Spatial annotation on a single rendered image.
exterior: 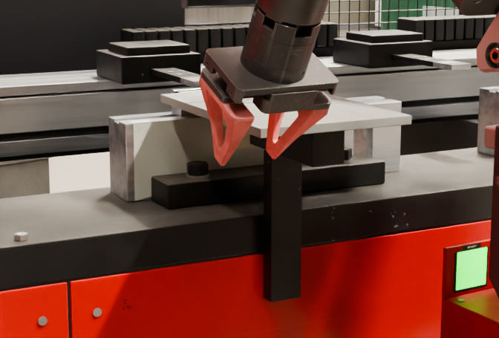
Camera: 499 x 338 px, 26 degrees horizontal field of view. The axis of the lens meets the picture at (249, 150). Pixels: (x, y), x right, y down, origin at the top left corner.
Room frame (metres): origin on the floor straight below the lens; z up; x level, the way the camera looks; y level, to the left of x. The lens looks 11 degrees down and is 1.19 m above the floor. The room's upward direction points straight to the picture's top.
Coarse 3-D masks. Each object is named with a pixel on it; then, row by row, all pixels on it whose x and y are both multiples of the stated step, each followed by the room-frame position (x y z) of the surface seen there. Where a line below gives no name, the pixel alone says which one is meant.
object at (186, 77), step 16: (112, 48) 1.54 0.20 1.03; (128, 48) 1.49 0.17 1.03; (144, 48) 1.50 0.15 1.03; (160, 48) 1.51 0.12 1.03; (176, 48) 1.52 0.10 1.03; (112, 64) 1.51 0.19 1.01; (128, 64) 1.48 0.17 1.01; (144, 64) 1.49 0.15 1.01; (160, 64) 1.50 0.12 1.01; (176, 64) 1.51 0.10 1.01; (192, 64) 1.52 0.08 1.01; (112, 80) 1.51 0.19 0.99; (128, 80) 1.48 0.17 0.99; (144, 80) 1.49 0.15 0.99; (160, 80) 1.50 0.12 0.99; (176, 80) 1.41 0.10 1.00; (192, 80) 1.37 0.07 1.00
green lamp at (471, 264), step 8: (480, 248) 1.20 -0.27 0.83; (464, 256) 1.19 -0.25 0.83; (472, 256) 1.19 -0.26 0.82; (480, 256) 1.20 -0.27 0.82; (464, 264) 1.19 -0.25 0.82; (472, 264) 1.19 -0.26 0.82; (480, 264) 1.20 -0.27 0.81; (464, 272) 1.19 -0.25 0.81; (472, 272) 1.19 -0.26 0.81; (480, 272) 1.20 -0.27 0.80; (456, 280) 1.18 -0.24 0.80; (464, 280) 1.19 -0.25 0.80; (472, 280) 1.19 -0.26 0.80; (480, 280) 1.20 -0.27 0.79; (456, 288) 1.18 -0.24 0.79; (464, 288) 1.19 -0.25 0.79
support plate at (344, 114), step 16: (160, 96) 1.28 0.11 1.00; (176, 96) 1.26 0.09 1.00; (192, 96) 1.26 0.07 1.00; (192, 112) 1.19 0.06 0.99; (256, 112) 1.14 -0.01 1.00; (288, 112) 1.14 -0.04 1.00; (336, 112) 1.14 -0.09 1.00; (352, 112) 1.14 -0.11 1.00; (368, 112) 1.14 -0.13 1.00; (384, 112) 1.14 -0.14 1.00; (256, 128) 1.05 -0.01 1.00; (320, 128) 1.08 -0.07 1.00; (336, 128) 1.08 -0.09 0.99; (352, 128) 1.09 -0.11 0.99; (368, 128) 1.10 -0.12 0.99
